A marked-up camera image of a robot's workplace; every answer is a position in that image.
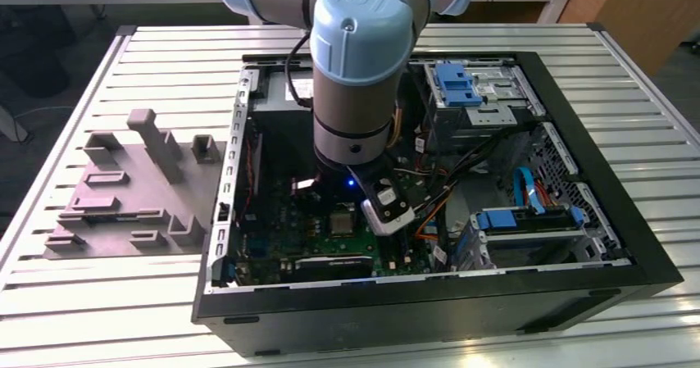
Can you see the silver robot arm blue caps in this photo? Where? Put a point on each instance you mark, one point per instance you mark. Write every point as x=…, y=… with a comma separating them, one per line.
x=354, y=110

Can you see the CPU socket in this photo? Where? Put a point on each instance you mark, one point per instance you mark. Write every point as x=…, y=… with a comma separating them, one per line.
x=341, y=237

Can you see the green motherboard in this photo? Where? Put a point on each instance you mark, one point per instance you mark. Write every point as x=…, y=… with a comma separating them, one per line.
x=289, y=237

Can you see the grey power supply unit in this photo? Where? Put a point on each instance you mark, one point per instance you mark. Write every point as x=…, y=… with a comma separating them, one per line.
x=278, y=138

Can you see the black RAM slot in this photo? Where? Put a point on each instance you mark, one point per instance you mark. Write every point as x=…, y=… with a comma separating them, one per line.
x=389, y=253
x=405, y=247

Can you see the black graphics card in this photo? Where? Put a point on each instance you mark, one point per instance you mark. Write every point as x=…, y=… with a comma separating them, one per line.
x=333, y=267

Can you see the blue port connector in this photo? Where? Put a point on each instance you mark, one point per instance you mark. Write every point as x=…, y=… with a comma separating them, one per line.
x=229, y=271

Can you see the hard disk in blue carrier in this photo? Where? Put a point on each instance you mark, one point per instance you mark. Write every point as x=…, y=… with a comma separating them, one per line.
x=497, y=219

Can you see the blue drive latch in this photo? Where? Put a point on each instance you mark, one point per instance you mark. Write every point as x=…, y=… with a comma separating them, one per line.
x=453, y=85

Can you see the metal drive cage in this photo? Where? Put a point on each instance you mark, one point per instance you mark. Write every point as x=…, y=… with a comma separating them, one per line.
x=492, y=116

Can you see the black PC case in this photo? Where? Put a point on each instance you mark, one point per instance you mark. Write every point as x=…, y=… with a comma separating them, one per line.
x=382, y=323

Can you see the grey parts rack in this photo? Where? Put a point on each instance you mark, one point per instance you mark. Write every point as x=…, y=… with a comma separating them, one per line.
x=146, y=204

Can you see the green RAM stick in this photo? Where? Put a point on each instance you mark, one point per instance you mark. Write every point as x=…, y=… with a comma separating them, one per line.
x=117, y=216

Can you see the metal disk bay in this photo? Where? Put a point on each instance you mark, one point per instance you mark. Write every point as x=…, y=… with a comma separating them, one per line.
x=593, y=243

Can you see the black office chair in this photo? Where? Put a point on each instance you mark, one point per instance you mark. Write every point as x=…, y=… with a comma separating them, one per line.
x=26, y=69

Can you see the wooden cabinet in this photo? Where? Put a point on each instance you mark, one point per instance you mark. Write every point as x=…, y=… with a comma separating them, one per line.
x=645, y=15

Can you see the white wrist camera black face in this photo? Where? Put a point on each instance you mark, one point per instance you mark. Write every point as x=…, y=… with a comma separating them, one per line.
x=390, y=216

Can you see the blue drive rail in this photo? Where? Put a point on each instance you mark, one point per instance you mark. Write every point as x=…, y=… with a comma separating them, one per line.
x=464, y=245

